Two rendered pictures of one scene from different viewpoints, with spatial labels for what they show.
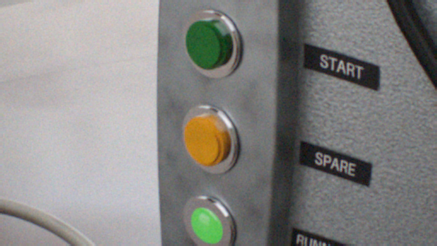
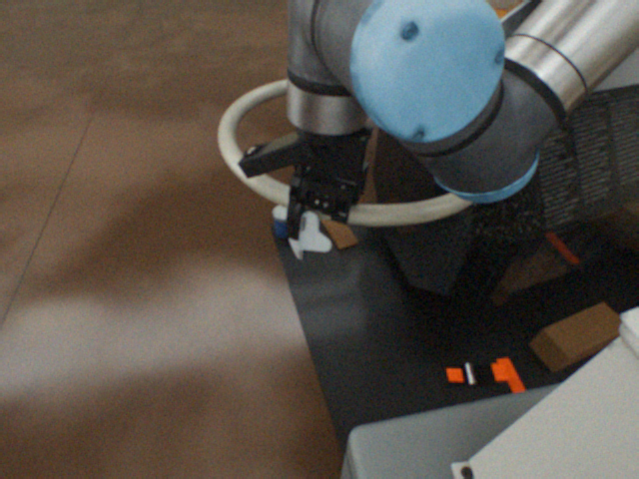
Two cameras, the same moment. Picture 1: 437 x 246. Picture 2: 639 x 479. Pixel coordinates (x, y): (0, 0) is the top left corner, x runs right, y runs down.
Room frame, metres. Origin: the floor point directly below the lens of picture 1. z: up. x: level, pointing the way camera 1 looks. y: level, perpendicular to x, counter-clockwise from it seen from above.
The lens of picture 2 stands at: (0.81, 0.97, 1.31)
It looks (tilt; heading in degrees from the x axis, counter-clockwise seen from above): 47 degrees down; 283
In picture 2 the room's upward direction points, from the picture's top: straight up
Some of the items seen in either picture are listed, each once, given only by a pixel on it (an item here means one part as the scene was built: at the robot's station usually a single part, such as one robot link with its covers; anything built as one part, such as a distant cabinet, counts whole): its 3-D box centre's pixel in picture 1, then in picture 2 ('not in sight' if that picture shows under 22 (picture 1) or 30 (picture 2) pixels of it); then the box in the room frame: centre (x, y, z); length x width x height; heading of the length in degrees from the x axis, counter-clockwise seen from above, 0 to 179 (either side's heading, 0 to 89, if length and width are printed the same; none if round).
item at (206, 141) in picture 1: (207, 139); not in sight; (0.40, 0.01, 1.40); 0.03 x 0.01 x 0.03; 50
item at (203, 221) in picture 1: (209, 225); not in sight; (0.41, 0.00, 1.35); 0.02 x 0.01 x 0.02; 50
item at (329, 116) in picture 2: not in sight; (329, 100); (0.88, 0.59, 1.12); 0.10 x 0.09 x 0.05; 81
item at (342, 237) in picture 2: not in sight; (337, 229); (1.00, -0.29, 0.02); 0.25 x 0.10 x 0.01; 126
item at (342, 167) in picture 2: not in sight; (328, 166); (0.88, 0.60, 1.04); 0.09 x 0.08 x 0.12; 170
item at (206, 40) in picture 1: (209, 43); not in sight; (0.40, 0.01, 1.45); 0.03 x 0.01 x 0.03; 50
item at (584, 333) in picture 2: not in sight; (578, 336); (0.03, 0.11, 0.07); 0.30 x 0.12 x 0.12; 35
